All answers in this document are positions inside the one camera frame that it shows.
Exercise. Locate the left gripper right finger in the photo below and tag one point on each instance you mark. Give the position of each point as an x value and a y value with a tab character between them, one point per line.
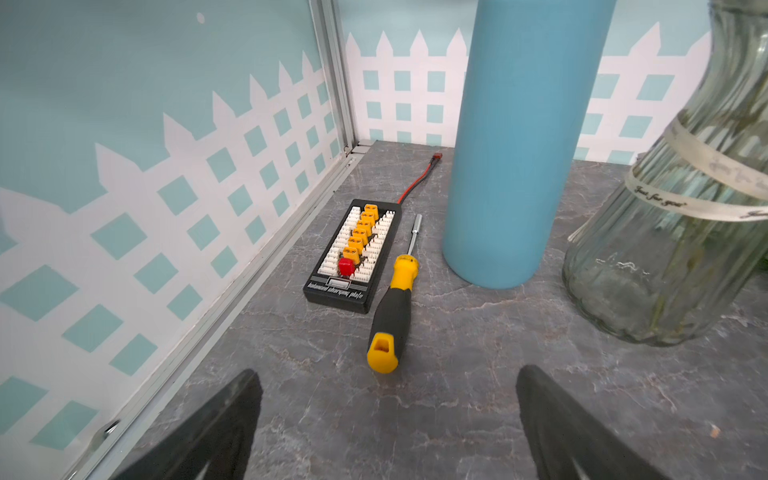
566	441

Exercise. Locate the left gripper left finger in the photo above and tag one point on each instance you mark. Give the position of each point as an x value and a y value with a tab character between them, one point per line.
213	443

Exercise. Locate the yellow black screwdriver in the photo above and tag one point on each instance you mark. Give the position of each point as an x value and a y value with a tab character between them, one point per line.
392	318

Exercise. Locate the clear glass vase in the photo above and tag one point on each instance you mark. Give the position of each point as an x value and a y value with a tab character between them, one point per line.
671	248

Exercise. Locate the teal ceramic vase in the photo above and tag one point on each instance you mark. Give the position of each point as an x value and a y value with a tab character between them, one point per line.
531	70

